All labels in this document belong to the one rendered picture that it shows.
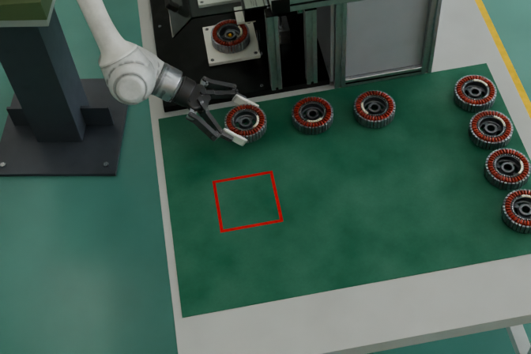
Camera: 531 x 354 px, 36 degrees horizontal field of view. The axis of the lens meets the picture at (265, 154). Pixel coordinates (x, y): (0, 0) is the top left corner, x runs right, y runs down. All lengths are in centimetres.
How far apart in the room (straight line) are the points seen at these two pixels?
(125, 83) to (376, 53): 73
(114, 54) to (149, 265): 113
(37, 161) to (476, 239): 181
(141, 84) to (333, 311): 69
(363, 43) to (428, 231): 54
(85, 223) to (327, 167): 119
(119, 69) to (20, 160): 141
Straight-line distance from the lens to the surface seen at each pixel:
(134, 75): 194
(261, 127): 219
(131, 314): 286
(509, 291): 204
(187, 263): 205
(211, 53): 242
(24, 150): 333
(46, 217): 314
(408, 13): 222
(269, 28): 214
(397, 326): 196
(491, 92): 233
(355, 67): 232
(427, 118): 229
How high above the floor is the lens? 252
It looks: 53 degrees down
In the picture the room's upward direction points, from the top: 6 degrees counter-clockwise
